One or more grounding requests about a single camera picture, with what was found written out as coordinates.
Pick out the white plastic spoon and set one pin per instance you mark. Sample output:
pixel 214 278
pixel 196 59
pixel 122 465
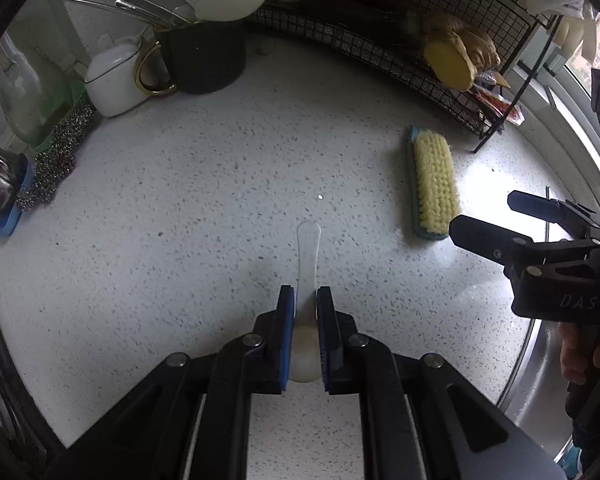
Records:
pixel 307 260

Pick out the scrub brush with yellow bristles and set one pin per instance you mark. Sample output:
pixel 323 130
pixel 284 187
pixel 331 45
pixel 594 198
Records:
pixel 435 180

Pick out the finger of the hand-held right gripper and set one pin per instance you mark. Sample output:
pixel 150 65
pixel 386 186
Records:
pixel 480 237
pixel 530 204

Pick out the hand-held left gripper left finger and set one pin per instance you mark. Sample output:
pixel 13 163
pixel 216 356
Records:
pixel 285 320

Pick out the stainless steel sink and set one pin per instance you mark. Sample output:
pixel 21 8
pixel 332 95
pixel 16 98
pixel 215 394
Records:
pixel 540 375

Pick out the red seasoning packets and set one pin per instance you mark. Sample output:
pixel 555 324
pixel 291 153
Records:
pixel 500 105

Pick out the steel wool scrubber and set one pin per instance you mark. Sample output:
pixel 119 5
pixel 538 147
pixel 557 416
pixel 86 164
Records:
pixel 55 160

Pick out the blue dish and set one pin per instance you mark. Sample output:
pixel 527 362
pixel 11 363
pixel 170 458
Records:
pixel 12 217

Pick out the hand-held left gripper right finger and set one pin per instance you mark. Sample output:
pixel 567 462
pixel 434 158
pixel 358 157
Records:
pixel 325 330

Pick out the window frame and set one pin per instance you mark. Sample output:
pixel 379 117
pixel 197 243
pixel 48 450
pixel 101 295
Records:
pixel 570 125

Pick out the glass carafe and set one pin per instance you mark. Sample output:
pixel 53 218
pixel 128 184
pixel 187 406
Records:
pixel 25 95

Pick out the person's right hand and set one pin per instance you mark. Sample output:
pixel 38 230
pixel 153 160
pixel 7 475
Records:
pixel 575 355

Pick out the white lidded jar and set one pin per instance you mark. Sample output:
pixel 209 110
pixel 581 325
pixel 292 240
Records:
pixel 115 85

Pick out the steel utensil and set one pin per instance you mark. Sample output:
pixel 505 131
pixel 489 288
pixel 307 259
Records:
pixel 150 4
pixel 110 7

